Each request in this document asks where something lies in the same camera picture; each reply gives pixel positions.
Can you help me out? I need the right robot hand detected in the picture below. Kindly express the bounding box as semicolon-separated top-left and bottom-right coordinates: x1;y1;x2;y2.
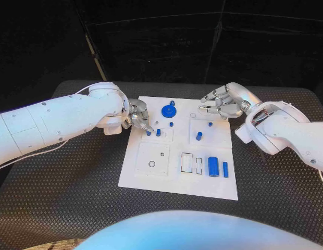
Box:
197;82;262;120

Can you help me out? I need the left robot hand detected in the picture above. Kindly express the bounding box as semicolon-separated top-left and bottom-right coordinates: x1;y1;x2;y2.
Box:
121;98;154;133

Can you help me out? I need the thick blue cylinder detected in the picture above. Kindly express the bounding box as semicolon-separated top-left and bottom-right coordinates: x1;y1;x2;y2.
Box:
208;156;221;178

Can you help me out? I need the blue gear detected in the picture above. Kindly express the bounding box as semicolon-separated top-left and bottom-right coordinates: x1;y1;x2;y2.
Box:
160;105;177;118

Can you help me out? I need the white task board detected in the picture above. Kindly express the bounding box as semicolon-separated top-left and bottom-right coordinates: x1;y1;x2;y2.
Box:
117;95;239;201

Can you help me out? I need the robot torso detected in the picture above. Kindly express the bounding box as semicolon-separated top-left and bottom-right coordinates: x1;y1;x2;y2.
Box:
73;210;323;250

